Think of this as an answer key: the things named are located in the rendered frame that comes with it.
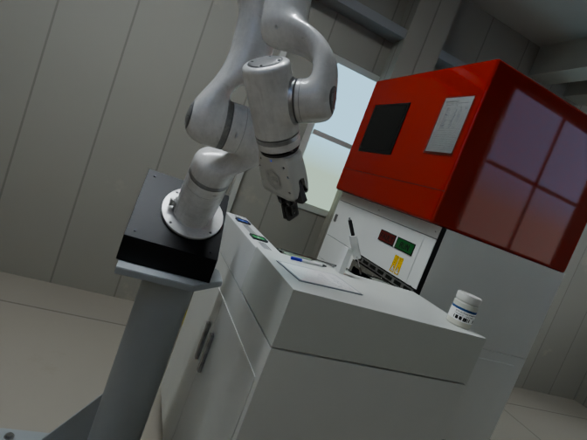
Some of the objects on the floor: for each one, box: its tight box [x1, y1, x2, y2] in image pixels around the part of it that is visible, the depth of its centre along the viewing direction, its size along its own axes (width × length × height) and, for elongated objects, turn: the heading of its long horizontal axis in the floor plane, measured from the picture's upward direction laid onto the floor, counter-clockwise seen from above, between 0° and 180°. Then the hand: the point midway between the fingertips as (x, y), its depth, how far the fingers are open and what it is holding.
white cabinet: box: [161, 251, 466, 440], centre depth 153 cm, size 64×96×82 cm, turn 127°
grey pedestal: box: [0, 259, 223, 440], centre depth 127 cm, size 51×44×82 cm
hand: (290, 209), depth 88 cm, fingers closed
